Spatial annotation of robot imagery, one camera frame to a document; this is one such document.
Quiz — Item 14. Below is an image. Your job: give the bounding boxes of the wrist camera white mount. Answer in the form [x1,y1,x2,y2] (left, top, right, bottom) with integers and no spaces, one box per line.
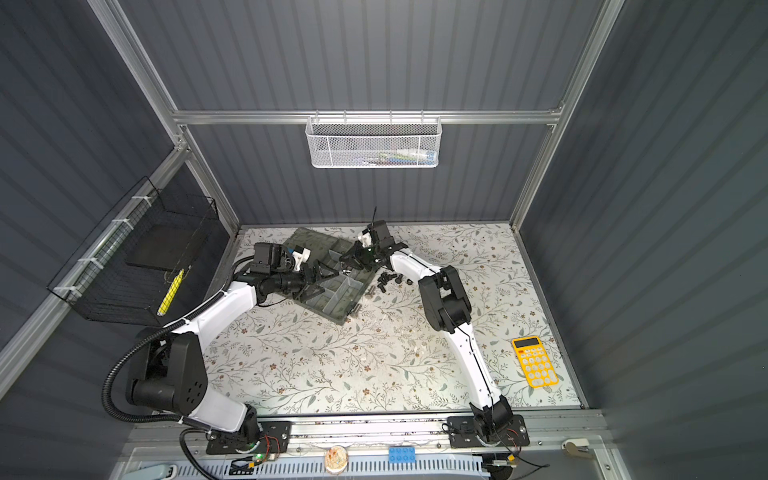
[290,247,311,272]
[358,230,373,248]

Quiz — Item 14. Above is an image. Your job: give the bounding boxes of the green compartment organizer box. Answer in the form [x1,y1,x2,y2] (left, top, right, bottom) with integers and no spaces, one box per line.
[283,227,375,325]

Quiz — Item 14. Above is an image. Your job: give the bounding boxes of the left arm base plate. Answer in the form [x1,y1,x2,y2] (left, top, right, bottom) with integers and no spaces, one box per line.
[206,421,293,455]

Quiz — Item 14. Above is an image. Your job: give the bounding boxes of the blue toy brick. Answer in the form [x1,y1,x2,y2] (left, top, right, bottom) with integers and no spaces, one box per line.
[388,446,416,465]

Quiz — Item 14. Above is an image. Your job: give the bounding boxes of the white wire mesh basket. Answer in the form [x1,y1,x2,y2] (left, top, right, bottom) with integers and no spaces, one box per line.
[305,118,443,169]

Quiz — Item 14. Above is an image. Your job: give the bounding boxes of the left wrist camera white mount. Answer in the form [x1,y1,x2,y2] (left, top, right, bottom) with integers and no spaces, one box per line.
[290,247,311,272]

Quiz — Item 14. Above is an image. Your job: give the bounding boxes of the yellow marker in black basket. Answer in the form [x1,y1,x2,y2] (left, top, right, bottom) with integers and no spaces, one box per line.
[156,269,185,317]

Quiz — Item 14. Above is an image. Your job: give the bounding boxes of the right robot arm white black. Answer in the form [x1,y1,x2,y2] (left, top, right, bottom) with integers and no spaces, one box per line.
[341,220,514,445]

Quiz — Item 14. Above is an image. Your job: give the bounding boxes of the yellow calculator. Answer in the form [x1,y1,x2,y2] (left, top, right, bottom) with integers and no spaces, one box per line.
[512,336,559,389]

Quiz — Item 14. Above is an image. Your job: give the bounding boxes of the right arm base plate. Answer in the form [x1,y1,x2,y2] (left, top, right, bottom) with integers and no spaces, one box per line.
[442,414,530,450]

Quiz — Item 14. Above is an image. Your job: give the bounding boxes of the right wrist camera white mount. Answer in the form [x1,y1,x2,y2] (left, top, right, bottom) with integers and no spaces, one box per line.
[358,230,373,248]

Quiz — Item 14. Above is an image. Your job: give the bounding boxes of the black wire mesh basket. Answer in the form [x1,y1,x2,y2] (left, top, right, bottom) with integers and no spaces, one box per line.
[48,169,230,327]

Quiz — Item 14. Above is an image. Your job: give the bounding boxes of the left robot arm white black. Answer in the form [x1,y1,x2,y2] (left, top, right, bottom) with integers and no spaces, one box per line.
[125,242,339,443]

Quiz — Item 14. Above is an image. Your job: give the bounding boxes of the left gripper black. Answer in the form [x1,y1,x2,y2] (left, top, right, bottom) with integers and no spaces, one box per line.
[270,260,337,301]

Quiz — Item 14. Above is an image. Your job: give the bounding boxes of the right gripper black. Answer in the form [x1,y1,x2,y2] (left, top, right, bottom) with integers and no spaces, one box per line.
[341,243,382,273]

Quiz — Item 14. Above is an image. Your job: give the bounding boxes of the black corrugated cable hose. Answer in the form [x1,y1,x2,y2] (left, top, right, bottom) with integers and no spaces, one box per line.
[100,254,256,480]

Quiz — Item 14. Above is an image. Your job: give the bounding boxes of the markers in white basket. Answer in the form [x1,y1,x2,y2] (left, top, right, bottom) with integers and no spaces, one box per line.
[356,148,438,167]

